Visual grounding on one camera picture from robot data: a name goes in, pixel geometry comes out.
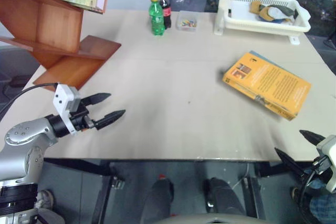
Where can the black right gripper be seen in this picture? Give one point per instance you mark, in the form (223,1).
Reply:
(319,166)

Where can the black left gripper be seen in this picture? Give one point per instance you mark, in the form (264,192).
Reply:
(78,119)

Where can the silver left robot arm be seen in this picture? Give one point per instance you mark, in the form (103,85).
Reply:
(23,140)

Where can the yellow paperback book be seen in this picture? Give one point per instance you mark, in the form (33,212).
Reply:
(270,85)

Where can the wooden book stand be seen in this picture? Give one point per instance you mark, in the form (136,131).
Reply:
(55,27)

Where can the dark bystander shoe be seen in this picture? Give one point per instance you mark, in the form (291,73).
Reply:
(294,192)

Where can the blue plaid trouser leg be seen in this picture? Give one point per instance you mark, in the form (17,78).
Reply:
(323,208)

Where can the black chair base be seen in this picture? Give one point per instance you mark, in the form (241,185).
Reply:
(18,81)

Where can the dark rounded robot leg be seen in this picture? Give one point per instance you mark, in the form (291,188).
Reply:
(157,197)
(223,197)

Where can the green plastic soda bottle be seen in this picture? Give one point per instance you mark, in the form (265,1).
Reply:
(157,19)

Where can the grey shoe with grey trouser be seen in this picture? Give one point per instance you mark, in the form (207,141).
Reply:
(46,203)

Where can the cola bottle with red cap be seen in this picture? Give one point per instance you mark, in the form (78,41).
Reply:
(167,11)

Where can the clear box of coloured pins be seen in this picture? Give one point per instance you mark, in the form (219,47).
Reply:
(187,22)

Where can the white and blue cloth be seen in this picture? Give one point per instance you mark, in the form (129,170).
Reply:
(275,14)

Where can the dark green cloth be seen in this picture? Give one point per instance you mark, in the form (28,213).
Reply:
(284,9)

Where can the white plastic basket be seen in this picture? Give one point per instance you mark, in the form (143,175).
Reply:
(236,22)

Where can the mustard yellow cloth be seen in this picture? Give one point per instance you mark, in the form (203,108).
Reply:
(256,7)

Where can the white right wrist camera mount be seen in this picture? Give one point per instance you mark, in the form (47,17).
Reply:
(328,150)

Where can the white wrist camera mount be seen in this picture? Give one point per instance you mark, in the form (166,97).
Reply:
(328,150)
(61,98)

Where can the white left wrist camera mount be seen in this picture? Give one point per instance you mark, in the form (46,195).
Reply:
(61,98)

